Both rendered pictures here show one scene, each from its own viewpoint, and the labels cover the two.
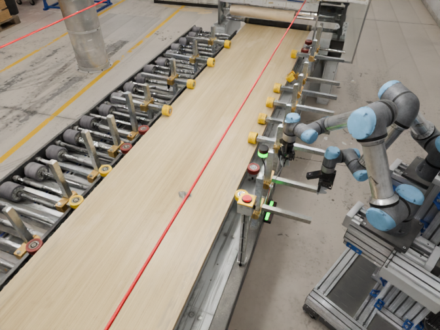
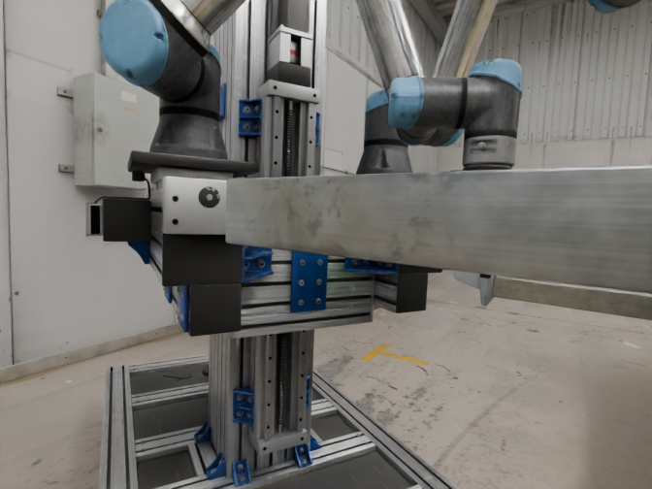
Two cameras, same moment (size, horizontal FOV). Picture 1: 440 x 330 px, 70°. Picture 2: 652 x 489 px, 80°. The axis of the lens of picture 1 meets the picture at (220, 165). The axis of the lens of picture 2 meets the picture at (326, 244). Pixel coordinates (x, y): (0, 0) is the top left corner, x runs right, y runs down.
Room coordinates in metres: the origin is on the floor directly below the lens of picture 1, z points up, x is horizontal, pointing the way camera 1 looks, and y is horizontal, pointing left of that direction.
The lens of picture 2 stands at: (1.99, -0.69, 0.95)
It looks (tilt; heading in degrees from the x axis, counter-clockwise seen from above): 5 degrees down; 196
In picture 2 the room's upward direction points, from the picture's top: 2 degrees clockwise
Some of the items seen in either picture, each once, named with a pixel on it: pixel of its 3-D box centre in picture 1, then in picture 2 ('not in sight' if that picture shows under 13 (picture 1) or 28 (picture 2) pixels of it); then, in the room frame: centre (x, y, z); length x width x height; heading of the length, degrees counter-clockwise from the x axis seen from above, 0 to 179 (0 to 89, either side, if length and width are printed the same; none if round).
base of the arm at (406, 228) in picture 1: (396, 217); (384, 161); (0.94, -0.84, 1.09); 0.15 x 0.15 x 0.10
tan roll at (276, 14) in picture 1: (278, 14); not in sight; (4.05, -0.71, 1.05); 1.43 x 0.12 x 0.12; 69
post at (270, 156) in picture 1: (267, 179); not in sight; (1.41, -0.30, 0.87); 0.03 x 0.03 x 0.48; 69
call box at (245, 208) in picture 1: (246, 204); not in sight; (0.94, -0.12, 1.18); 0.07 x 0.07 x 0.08; 69
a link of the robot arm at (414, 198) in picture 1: (404, 201); (389, 116); (0.94, -0.83, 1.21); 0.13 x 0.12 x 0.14; 123
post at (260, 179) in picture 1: (256, 205); not in sight; (1.18, -0.21, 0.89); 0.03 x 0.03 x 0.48; 69
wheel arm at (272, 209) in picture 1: (273, 210); not in sight; (1.19, -0.31, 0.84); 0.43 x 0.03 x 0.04; 69
